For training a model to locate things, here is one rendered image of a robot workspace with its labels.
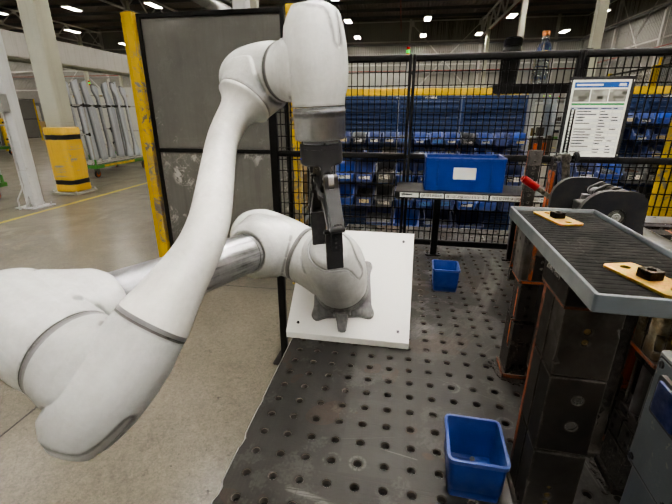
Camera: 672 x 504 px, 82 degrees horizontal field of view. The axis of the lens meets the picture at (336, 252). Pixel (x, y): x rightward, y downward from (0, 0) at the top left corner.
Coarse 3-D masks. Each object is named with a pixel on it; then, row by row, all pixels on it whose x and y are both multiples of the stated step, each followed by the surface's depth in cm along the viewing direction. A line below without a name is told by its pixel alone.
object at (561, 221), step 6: (540, 216) 64; (546, 216) 63; (552, 216) 63; (558, 216) 62; (564, 216) 62; (552, 222) 61; (558, 222) 60; (564, 222) 60; (570, 222) 60; (576, 222) 60
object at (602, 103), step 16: (576, 80) 150; (592, 80) 149; (608, 80) 148; (624, 80) 147; (576, 96) 152; (592, 96) 151; (608, 96) 150; (624, 96) 149; (576, 112) 153; (592, 112) 152; (608, 112) 151; (624, 112) 150; (576, 128) 155; (592, 128) 154; (608, 128) 153; (560, 144) 158; (576, 144) 157; (592, 144) 156; (608, 144) 155
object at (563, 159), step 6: (558, 156) 111; (564, 156) 109; (570, 156) 110; (576, 156) 109; (558, 162) 113; (564, 162) 110; (558, 168) 113; (564, 168) 110; (558, 174) 113; (564, 174) 111; (558, 180) 114
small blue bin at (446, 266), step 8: (432, 264) 146; (440, 264) 151; (448, 264) 150; (456, 264) 149; (432, 272) 150; (440, 272) 141; (448, 272) 140; (456, 272) 140; (432, 280) 147; (440, 280) 142; (448, 280) 142; (456, 280) 141; (440, 288) 144; (448, 288) 143
